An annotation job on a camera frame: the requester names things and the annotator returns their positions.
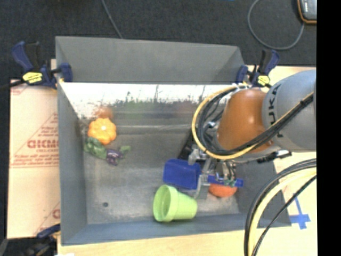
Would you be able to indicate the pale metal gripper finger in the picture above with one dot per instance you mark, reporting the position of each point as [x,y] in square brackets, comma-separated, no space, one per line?
[203,192]

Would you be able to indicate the orange ball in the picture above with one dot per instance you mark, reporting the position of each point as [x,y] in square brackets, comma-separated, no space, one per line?
[222,191]

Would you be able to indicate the light green plastic cup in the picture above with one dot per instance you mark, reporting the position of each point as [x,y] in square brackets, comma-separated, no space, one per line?
[173,204]

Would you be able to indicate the grey metal bin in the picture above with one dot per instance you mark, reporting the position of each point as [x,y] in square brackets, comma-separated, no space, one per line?
[138,175]

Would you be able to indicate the orange toy pumpkin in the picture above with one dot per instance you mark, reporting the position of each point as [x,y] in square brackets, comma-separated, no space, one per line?
[102,131]

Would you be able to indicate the green and purple toy figure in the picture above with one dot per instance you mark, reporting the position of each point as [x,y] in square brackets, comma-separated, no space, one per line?
[97,148]

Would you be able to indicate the brown cardboard board red print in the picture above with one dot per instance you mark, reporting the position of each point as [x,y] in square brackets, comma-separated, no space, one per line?
[32,169]

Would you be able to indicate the black cylinder on white bracket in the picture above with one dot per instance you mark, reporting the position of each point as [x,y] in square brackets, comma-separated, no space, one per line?
[267,159]

